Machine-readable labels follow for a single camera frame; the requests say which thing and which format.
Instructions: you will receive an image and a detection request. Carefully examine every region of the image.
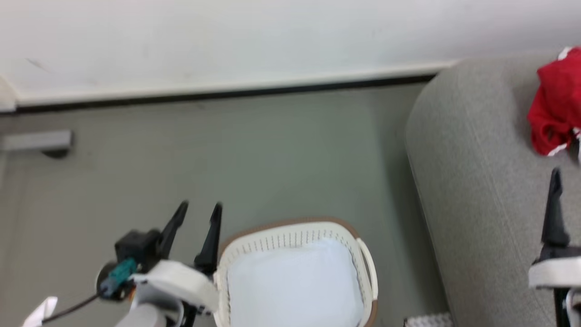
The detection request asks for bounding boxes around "red garment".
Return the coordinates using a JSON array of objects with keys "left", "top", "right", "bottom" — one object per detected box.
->
[{"left": 527, "top": 45, "right": 581, "bottom": 157}]

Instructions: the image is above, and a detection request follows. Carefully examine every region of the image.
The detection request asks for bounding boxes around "grey fabric sofa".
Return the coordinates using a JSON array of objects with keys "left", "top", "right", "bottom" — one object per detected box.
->
[{"left": 405, "top": 51, "right": 581, "bottom": 327}]

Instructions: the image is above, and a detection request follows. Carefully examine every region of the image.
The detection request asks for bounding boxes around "white paper tag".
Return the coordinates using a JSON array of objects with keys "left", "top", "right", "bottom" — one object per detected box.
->
[{"left": 22, "top": 297, "right": 59, "bottom": 327}]

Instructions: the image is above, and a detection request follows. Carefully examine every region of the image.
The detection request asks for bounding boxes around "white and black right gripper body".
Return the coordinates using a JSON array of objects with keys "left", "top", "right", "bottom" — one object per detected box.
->
[{"left": 528, "top": 245, "right": 581, "bottom": 288}]

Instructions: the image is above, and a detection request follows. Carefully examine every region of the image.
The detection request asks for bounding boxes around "white and black baseboard strip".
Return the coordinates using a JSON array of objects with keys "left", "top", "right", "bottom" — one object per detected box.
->
[{"left": 0, "top": 59, "right": 460, "bottom": 115}]

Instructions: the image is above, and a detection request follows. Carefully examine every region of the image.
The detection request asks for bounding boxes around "white ribbed object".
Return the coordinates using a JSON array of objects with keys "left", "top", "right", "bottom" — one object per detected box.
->
[{"left": 404, "top": 312, "right": 453, "bottom": 327}]

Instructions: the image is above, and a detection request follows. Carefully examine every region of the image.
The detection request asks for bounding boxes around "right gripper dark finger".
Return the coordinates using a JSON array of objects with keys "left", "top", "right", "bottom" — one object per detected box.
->
[{"left": 542, "top": 168, "right": 571, "bottom": 249}]

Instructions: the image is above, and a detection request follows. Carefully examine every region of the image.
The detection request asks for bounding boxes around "teal cable connector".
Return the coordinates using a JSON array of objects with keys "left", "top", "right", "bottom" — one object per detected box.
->
[{"left": 108, "top": 258, "right": 138, "bottom": 292}]

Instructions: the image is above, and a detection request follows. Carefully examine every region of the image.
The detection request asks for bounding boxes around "right robot arm with cables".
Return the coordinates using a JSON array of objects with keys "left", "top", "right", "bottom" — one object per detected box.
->
[{"left": 552, "top": 287, "right": 581, "bottom": 327}]

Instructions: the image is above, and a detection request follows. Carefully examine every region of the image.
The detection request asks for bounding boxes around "thin black cable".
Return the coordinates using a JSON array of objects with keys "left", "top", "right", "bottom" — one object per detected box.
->
[{"left": 42, "top": 294, "right": 99, "bottom": 324}]

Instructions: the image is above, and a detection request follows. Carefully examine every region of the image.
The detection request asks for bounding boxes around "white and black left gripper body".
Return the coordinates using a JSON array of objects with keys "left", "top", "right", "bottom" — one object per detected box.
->
[{"left": 135, "top": 259, "right": 220, "bottom": 316}]

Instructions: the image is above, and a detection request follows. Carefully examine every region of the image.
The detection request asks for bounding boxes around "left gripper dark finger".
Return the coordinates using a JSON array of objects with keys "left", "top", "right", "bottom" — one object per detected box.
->
[
  {"left": 157, "top": 200, "right": 189, "bottom": 260},
  {"left": 194, "top": 202, "right": 223, "bottom": 276}
]

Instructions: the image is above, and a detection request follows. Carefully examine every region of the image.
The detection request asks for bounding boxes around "white laundry basket, brown rim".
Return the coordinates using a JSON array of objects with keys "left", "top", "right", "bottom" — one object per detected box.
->
[{"left": 212, "top": 217, "right": 379, "bottom": 327}]

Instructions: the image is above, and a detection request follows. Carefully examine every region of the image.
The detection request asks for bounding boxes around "white wall socket box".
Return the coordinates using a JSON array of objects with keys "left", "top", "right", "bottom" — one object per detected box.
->
[{"left": 0, "top": 75, "right": 18, "bottom": 113}]

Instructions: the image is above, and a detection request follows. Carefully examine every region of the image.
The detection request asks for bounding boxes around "grey metal frame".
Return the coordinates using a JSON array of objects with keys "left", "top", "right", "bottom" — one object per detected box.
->
[{"left": 0, "top": 130, "right": 74, "bottom": 153}]

